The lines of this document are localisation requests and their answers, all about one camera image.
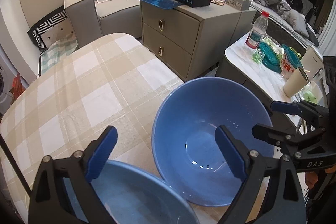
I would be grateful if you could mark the beige drawer cabinet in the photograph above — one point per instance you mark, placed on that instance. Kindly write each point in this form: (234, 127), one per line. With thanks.
(189, 40)

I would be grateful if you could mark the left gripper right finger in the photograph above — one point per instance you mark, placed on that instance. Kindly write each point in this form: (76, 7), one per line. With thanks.
(283, 201)

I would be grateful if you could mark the blue bowl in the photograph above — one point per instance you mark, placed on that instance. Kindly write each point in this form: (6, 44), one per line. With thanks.
(133, 195)
(183, 137)

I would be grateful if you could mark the white marble side table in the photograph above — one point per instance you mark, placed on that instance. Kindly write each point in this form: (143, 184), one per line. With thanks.
(265, 84)

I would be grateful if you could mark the white washing machine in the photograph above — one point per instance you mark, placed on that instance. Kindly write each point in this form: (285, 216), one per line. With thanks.
(7, 77)

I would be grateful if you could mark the right hand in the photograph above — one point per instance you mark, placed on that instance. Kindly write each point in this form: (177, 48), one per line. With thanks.
(311, 178)

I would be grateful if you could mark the grey sofa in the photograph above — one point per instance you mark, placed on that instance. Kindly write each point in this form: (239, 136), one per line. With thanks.
(92, 19)

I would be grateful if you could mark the plastic water bottle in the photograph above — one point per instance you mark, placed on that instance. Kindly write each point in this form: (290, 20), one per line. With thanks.
(258, 31)

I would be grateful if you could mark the beige plaid tablecloth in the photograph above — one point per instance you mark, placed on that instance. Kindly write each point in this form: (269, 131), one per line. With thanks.
(114, 81)

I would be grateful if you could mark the red cardboard box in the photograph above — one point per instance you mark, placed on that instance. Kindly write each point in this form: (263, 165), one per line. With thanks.
(17, 86)

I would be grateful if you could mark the bed with clothes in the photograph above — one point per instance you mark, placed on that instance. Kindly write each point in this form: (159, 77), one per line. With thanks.
(286, 25)

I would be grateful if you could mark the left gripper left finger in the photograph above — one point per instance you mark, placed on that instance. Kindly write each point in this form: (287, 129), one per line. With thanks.
(58, 180)

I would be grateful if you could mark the black white patterned basket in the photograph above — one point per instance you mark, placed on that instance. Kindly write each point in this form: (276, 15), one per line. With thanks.
(54, 36)

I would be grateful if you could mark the teal food containers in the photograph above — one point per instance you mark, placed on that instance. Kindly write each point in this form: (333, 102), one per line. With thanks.
(288, 60)

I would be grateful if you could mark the beige paper cup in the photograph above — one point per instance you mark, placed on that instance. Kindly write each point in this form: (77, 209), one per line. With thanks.
(295, 82)

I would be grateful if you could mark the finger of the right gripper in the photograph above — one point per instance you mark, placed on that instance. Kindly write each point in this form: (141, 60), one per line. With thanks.
(286, 108)
(269, 135)

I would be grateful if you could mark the tissue box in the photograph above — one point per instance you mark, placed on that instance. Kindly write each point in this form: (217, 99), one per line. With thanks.
(241, 5)

